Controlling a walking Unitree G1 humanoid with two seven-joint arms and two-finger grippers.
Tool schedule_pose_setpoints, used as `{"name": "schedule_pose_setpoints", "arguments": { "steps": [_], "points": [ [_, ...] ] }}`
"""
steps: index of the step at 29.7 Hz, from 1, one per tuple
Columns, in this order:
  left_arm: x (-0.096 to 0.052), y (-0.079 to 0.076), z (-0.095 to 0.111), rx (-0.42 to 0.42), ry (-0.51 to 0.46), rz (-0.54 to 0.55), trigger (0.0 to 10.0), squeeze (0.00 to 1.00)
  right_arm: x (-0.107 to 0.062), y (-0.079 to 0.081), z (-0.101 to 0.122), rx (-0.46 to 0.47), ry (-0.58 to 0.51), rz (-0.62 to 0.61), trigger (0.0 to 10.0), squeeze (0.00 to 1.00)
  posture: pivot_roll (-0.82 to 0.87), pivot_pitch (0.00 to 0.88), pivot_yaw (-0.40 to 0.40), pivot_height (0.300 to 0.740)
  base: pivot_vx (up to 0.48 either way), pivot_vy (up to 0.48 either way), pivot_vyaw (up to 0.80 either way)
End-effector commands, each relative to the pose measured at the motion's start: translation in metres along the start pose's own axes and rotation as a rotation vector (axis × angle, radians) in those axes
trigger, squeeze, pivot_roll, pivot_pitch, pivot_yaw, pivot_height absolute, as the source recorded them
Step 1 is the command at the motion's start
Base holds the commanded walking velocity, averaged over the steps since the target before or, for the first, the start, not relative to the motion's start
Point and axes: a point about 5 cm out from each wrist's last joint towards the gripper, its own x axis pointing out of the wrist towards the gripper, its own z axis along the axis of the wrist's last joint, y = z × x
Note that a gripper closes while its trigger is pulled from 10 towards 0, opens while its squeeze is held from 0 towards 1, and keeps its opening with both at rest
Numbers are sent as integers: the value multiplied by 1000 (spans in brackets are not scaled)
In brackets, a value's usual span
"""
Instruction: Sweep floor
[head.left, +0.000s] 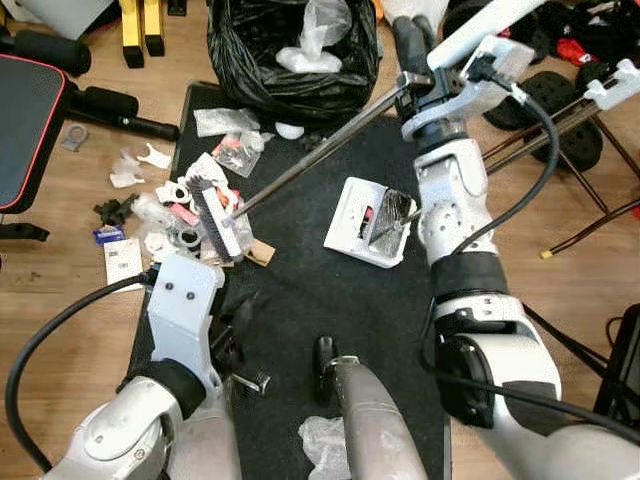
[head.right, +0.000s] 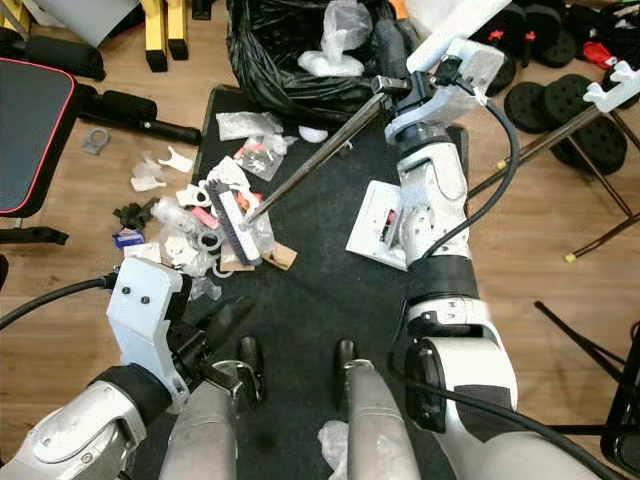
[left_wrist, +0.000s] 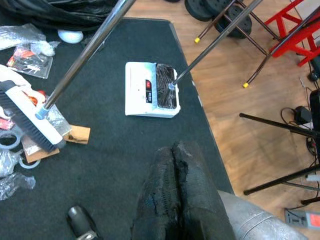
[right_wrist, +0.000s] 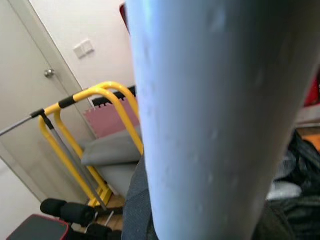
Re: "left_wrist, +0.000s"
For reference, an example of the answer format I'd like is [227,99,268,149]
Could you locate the dark grey floor mat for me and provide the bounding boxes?
[0,14,236,240]

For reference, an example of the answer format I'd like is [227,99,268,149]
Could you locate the white broom with metal pole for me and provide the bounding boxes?
[0,0,137,153]

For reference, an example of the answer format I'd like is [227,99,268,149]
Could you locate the red table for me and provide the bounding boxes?
[264,0,320,68]

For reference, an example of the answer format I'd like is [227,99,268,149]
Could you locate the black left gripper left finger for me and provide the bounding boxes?
[131,146,181,240]

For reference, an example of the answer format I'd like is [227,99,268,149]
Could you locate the black weight plate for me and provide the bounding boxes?
[214,4,254,40]
[203,0,238,17]
[184,0,215,23]

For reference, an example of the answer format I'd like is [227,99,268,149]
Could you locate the red and black packet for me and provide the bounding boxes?
[6,46,54,80]

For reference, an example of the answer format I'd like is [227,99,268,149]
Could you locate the small clear plastic bag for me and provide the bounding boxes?
[0,23,61,57]

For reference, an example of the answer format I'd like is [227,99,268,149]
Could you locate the black power adapter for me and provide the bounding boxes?
[294,106,313,125]

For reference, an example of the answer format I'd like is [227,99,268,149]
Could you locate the silver robot right leg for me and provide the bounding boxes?
[216,189,310,240]

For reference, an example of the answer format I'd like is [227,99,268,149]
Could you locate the white ball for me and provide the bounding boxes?
[57,29,85,45]

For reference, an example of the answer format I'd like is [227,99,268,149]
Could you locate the black box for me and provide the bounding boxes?
[309,88,320,131]

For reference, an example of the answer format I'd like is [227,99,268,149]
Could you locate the grey tape roll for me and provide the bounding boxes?
[0,129,21,151]
[18,156,41,171]

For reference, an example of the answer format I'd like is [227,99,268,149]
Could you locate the white bag with orange print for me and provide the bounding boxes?
[0,64,48,107]

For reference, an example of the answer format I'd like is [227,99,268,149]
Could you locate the white long-handled dustpan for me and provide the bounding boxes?
[124,0,265,119]

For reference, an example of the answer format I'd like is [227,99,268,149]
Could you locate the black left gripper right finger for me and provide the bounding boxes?
[172,140,237,240]

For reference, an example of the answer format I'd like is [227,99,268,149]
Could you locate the black trash bag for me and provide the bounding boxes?
[0,0,121,26]

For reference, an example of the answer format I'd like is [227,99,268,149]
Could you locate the grey device with orange label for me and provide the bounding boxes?
[284,207,320,230]

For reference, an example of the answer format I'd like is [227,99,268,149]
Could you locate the crumpled clear plastic film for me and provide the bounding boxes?
[0,172,36,201]

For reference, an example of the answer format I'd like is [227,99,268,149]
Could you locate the black tripod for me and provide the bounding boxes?
[238,112,320,206]

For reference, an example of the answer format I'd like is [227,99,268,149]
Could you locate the brown metal frame yellow caps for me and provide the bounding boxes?
[194,0,280,89]

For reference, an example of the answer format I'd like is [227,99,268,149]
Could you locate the clear foil packet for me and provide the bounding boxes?
[46,106,73,138]

